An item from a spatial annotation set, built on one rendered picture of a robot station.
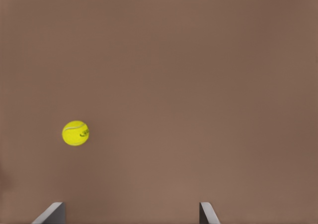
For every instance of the yellow tennis ball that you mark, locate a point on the yellow tennis ball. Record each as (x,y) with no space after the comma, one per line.
(75,133)

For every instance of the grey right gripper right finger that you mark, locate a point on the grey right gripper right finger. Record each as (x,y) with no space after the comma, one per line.
(208,215)

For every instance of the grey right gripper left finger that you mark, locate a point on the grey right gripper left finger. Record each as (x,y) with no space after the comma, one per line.
(53,215)

